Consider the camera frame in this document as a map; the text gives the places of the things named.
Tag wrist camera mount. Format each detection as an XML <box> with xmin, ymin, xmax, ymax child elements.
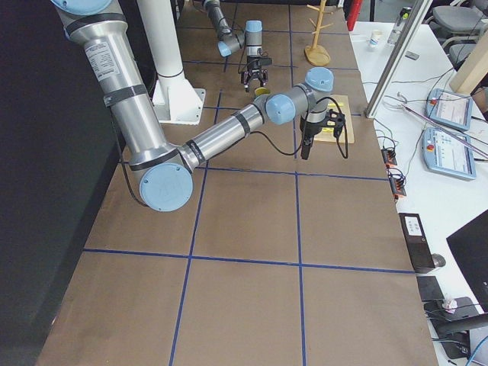
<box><xmin>326</xmin><ymin>109</ymin><xmax>345</xmax><ymax>139</ymax></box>
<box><xmin>246</xmin><ymin>56</ymin><xmax>272</xmax><ymax>68</ymax></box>

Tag aluminium frame post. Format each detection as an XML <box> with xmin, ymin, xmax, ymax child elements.
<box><xmin>364</xmin><ymin>0</ymin><xmax>432</xmax><ymax>119</ymax></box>

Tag white reacher grabber tool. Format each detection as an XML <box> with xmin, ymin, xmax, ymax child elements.
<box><xmin>382</xmin><ymin>95</ymin><xmax>487</xmax><ymax>162</ymax></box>

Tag black laptop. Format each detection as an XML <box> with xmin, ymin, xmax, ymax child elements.
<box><xmin>447</xmin><ymin>210</ymin><xmax>488</xmax><ymax>312</ymax></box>

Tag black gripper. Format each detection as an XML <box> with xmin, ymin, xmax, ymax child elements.
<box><xmin>241</xmin><ymin>56</ymin><xmax>268</xmax><ymax>92</ymax></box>
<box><xmin>300</xmin><ymin>116</ymin><xmax>327</xmax><ymax>159</ymax></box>

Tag teach pendant far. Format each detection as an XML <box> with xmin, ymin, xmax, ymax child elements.
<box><xmin>425</xmin><ymin>88</ymin><xmax>474</xmax><ymax>132</ymax></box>

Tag teach pendant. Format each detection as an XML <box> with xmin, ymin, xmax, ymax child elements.
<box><xmin>425</xmin><ymin>88</ymin><xmax>474</xmax><ymax>132</ymax></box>
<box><xmin>422</xmin><ymin>127</ymin><xmax>477</xmax><ymax>181</ymax></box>

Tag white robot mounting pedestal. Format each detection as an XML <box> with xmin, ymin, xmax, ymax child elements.
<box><xmin>137</xmin><ymin>0</ymin><xmax>206</xmax><ymax>125</ymax></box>

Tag clear water bottle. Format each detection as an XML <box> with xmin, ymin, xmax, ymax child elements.
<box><xmin>387</xmin><ymin>7</ymin><xmax>412</xmax><ymax>45</ymax></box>

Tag teach pendant near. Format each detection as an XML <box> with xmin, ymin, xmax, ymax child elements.
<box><xmin>422</xmin><ymin>127</ymin><xmax>477</xmax><ymax>181</ymax></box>

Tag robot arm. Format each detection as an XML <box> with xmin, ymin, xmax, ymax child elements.
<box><xmin>55</xmin><ymin>1</ymin><xmax>340</xmax><ymax>212</ymax></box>
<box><xmin>201</xmin><ymin>0</ymin><xmax>272</xmax><ymax>92</ymax></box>

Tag grey office chair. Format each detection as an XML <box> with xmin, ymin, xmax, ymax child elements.
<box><xmin>432</xmin><ymin>1</ymin><xmax>487</xmax><ymax>69</ymax></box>

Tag bamboo cutting board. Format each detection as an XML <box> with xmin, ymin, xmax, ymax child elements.
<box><xmin>314</xmin><ymin>95</ymin><xmax>355</xmax><ymax>146</ymax></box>

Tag black computer mouse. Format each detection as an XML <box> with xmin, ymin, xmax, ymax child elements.
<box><xmin>432</xmin><ymin>253</ymin><xmax>446</xmax><ymax>268</ymax></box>

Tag black box with label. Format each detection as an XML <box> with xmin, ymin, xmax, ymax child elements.
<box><xmin>399</xmin><ymin>213</ymin><xmax>435</xmax><ymax>274</ymax></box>

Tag white paper cup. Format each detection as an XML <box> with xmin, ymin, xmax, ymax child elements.
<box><xmin>368</xmin><ymin>29</ymin><xmax>383</xmax><ymax>50</ymax></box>

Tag wooden cup storage rack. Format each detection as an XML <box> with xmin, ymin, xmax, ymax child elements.
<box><xmin>304</xmin><ymin>0</ymin><xmax>332</xmax><ymax>66</ymax></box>

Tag dark blue mug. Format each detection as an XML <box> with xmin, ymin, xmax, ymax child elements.
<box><xmin>254</xmin><ymin>87</ymin><xmax>271</xmax><ymax>97</ymax></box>

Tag orange black power strip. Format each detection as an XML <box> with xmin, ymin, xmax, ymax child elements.
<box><xmin>381</xmin><ymin>147</ymin><xmax>406</xmax><ymax>201</ymax></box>

